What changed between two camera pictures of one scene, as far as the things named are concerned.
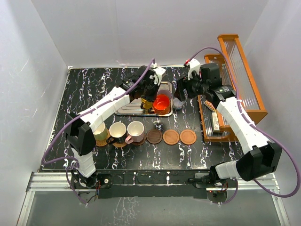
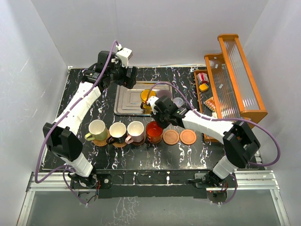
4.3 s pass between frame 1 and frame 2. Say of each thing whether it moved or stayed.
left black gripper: moved
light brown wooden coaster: stayed
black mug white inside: stayed
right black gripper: moved
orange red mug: moved
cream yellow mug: stayed
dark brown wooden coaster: stayed
